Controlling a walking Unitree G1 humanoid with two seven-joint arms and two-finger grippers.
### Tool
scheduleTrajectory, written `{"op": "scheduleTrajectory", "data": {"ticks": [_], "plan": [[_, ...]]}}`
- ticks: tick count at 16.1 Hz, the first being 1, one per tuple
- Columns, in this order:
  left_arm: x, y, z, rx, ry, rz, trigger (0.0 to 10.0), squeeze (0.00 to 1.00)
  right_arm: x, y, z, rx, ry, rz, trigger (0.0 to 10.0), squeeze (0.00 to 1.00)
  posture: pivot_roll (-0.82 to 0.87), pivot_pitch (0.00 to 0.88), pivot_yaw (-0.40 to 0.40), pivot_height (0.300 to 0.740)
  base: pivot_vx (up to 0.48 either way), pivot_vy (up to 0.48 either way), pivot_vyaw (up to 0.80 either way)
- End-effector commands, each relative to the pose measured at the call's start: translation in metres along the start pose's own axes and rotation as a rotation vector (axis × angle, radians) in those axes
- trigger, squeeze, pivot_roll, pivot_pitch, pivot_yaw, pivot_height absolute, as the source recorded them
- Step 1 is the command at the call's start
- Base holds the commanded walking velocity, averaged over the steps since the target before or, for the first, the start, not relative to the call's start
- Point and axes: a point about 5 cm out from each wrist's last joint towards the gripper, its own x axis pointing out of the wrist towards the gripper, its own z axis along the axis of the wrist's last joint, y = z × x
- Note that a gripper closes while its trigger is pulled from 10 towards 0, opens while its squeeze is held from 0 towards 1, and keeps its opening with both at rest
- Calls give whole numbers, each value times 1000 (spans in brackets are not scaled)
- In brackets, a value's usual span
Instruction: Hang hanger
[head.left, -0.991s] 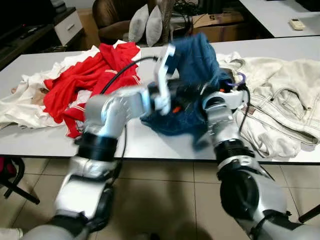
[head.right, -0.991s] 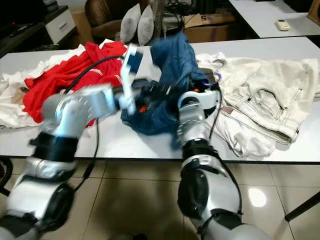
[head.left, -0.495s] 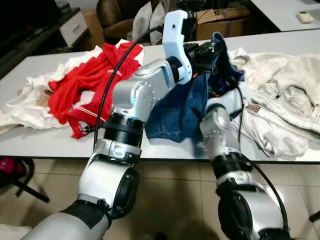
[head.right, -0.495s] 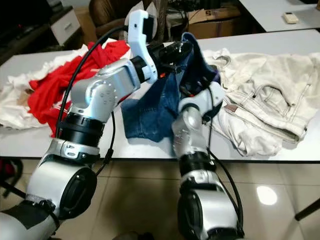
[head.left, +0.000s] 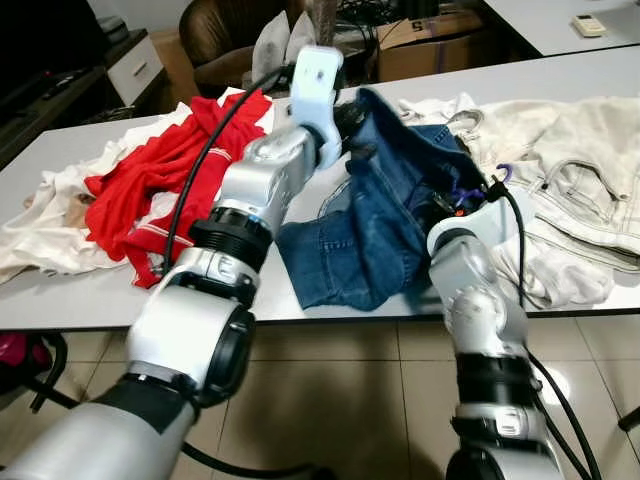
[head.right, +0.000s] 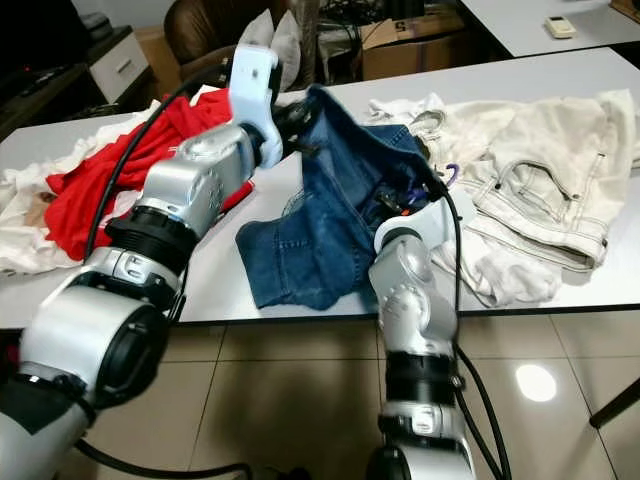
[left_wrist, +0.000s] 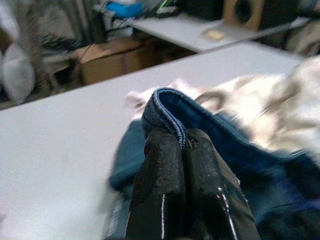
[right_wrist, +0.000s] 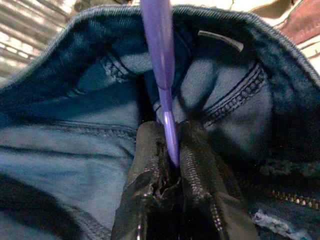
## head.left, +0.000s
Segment blue plastic hanger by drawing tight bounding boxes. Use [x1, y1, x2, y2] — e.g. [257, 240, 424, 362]
[450, 161, 515, 199]

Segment blue denim jeans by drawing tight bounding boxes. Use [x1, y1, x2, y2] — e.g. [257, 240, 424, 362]
[276, 87, 493, 313]

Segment mottled brown pole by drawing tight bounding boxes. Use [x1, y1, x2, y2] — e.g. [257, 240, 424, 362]
[310, 0, 343, 49]

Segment brown cardboard box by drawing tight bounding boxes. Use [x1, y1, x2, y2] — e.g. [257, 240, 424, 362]
[374, 8, 501, 83]

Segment cream white jeans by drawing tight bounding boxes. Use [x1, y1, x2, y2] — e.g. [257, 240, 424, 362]
[393, 92, 640, 312]

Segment brown leather armchair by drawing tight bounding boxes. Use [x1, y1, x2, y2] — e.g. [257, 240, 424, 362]
[178, 0, 293, 98]

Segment red garment white trim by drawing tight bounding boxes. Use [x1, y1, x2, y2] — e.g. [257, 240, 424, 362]
[83, 89, 275, 290]

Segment white drawer cabinet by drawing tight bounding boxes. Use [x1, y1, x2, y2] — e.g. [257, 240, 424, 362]
[104, 33, 167, 107]

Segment white remote control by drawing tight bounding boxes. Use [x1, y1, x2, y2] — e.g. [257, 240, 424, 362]
[571, 13, 608, 39]

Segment dark low cabinet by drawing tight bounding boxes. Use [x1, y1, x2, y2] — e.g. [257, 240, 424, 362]
[0, 60, 136, 169]

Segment magenta object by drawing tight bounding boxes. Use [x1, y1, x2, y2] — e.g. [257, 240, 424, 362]
[0, 330, 51, 379]

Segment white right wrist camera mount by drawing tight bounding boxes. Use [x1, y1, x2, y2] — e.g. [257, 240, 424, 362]
[462, 194, 523, 243]

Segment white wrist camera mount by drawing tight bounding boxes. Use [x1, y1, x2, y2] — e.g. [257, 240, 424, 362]
[462, 194, 523, 243]
[289, 45, 346, 171]

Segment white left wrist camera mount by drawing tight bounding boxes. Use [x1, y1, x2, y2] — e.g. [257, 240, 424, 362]
[289, 45, 346, 171]

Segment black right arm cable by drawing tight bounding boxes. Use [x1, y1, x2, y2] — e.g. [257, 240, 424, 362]
[483, 176, 604, 480]

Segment black floor cable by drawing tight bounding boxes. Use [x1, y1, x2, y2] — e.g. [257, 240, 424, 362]
[178, 440, 331, 480]

